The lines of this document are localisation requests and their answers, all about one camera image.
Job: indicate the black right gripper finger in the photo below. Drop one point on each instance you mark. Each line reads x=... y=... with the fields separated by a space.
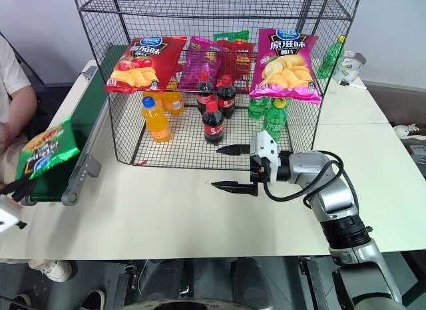
x=238 y=188
x=234 y=150

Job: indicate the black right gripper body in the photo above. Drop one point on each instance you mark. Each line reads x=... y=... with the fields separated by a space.
x=259 y=170

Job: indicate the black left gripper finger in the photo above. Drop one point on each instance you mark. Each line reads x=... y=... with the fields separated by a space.
x=24 y=194
x=15 y=185

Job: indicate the green potato chips bag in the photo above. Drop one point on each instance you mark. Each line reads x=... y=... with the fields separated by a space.
x=46 y=150

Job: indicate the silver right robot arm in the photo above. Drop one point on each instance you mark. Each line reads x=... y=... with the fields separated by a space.
x=336 y=190

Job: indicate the cola bottle red cap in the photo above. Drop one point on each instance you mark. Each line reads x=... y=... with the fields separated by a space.
x=227 y=98
x=213 y=125
x=204 y=93

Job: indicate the green soda bottle yellow cap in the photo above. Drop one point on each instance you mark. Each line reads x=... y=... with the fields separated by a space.
x=329 y=59
x=258 y=107
x=275 y=120

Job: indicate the orange soda bottle blue cap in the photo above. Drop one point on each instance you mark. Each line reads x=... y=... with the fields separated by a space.
x=173 y=103
x=156 y=122

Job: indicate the person in white shirt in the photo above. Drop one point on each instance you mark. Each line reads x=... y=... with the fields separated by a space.
x=13 y=100

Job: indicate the small red snack bag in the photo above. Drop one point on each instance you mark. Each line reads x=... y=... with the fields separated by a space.
x=238 y=62

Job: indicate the small magenta snack bag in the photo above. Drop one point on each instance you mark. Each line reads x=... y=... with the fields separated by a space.
x=201 y=62

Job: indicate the large magenta potato chips bag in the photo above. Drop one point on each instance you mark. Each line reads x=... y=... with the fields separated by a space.
x=286 y=67

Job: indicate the small green snack bag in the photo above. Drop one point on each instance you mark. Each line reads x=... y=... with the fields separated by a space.
x=233 y=35

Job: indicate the black shoe white sole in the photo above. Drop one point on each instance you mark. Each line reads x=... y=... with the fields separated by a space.
x=93 y=298

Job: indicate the large red potato chips bag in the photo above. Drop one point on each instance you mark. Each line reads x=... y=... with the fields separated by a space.
x=143 y=64

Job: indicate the white marker pen black cap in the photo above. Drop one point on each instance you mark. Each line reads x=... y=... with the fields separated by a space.
x=353 y=85

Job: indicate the white printed paper cup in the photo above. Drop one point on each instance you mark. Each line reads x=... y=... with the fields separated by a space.
x=351 y=65

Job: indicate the grey equipment box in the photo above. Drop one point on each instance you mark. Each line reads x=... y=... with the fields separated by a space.
x=417 y=150

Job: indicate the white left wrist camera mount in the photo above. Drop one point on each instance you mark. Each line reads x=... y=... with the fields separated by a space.
x=7 y=217

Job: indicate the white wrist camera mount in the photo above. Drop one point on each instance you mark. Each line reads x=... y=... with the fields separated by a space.
x=266 y=141
x=7 y=217

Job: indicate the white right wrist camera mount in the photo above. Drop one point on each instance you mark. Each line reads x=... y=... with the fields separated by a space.
x=266 y=141

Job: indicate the green conveyor belt grey frame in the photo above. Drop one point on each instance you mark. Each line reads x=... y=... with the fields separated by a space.
x=87 y=100

